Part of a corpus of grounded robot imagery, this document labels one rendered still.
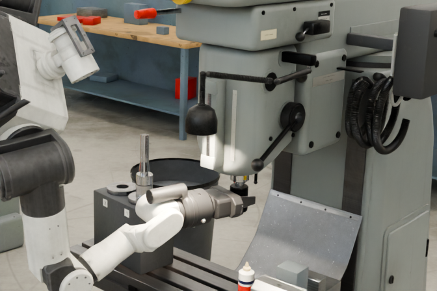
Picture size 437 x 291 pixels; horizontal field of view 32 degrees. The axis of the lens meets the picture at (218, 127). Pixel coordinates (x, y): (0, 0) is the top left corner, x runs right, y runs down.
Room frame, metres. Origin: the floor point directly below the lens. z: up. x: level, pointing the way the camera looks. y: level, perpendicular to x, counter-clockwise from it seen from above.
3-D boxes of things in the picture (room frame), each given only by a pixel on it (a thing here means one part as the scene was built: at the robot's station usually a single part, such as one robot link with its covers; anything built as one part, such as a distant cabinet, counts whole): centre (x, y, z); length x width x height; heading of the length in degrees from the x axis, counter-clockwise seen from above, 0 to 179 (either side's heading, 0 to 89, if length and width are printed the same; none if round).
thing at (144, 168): (1.97, 0.20, 1.28); 0.03 x 0.03 x 0.11
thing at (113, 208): (2.00, 0.23, 1.06); 0.22 x 0.12 x 0.20; 45
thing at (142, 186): (1.97, 0.20, 1.19); 0.05 x 0.05 x 0.06
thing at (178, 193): (1.67, 0.11, 1.24); 0.11 x 0.11 x 0.11; 36
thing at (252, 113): (1.79, -0.06, 1.47); 0.21 x 0.19 x 0.32; 51
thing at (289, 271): (1.68, -0.19, 1.07); 0.06 x 0.05 x 0.06; 52
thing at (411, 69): (1.81, -0.51, 1.62); 0.20 x 0.09 x 0.21; 141
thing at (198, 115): (1.62, 0.04, 1.48); 0.07 x 0.07 x 0.06
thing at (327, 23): (1.75, -0.20, 1.66); 0.12 x 0.04 x 0.04; 141
